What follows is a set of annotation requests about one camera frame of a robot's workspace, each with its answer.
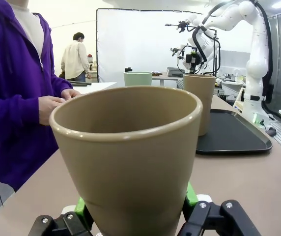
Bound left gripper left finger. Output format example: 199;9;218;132
28;196;94;236

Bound grey background desk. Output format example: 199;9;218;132
151;71;185;88

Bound person's right forearm purple sleeve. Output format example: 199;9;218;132
0;94;41;128

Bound person's right hand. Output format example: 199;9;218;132
38;95;66;126

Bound black plastic tray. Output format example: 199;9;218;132
196;109;274;155

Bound person's left hand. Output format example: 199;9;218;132
60;88;82;100

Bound white backdrop screen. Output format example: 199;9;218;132
95;8;205;86

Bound tan cup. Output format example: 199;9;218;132
49;86;203;236
182;74;216;137

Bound white table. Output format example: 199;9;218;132
68;82;118;95

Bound person's left forearm purple sleeve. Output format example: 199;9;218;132
46;73;74;98

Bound light green cup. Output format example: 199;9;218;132
123;71;153;87

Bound person in purple hoodie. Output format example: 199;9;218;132
0;0;74;192

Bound person in cream shirt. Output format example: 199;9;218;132
60;31;91;83

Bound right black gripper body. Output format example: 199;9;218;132
185;50;203;68

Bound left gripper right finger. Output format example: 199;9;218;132
178;181;263;236

